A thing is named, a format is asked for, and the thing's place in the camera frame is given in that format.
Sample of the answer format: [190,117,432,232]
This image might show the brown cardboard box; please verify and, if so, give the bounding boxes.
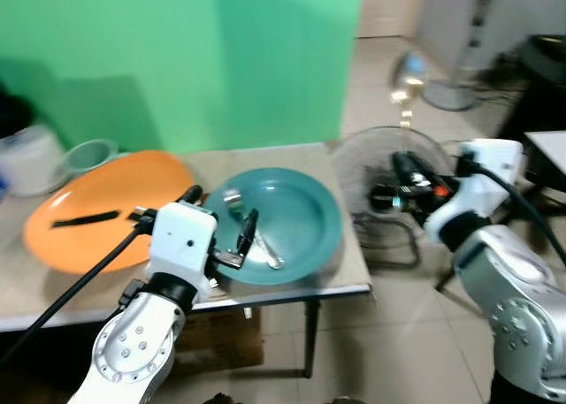
[171,307,265,370]

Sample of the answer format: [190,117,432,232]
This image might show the pale green bowl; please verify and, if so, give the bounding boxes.
[61,138,119,179]

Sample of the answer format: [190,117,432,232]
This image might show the white folding table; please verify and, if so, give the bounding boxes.
[523,129,566,186]

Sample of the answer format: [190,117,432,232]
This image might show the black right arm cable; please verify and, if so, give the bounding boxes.
[456,159,566,265]

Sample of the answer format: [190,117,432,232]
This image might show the green backdrop screen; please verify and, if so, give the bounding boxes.
[0,0,366,155]

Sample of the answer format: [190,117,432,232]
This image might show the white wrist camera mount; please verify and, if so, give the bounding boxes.
[146,201,218,283]
[424,139,525,242]

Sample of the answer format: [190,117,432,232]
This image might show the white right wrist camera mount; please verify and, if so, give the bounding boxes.
[424,139,525,242]

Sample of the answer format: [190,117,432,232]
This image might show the beige table with metal legs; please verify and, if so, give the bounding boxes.
[0,141,374,380]

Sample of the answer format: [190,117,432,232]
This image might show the grey standing pedestal fan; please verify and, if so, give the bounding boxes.
[423,0,502,113]

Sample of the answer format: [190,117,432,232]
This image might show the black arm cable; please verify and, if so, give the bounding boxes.
[456,159,566,265]
[0,211,158,366]

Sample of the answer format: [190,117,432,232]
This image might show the black round floor fan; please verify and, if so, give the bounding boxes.
[331,125,461,269]

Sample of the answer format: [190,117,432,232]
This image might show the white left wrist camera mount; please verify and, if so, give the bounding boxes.
[146,201,218,283]

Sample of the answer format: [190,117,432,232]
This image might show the black flat utensil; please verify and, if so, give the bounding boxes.
[50,210,121,230]

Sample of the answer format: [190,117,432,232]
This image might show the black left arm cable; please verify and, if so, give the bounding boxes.
[0,211,158,366]

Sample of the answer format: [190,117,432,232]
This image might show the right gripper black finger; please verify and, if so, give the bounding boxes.
[369,184,409,213]
[391,152,427,186]

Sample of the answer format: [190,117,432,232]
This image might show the teal round plate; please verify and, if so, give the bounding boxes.
[204,166,344,287]

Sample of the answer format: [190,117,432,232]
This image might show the white round container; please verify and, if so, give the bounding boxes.
[0,124,68,198]

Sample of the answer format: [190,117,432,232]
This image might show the orange oval plate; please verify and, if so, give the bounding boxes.
[23,150,196,275]

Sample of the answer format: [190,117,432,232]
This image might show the black box case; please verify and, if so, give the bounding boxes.
[493,34,566,142]

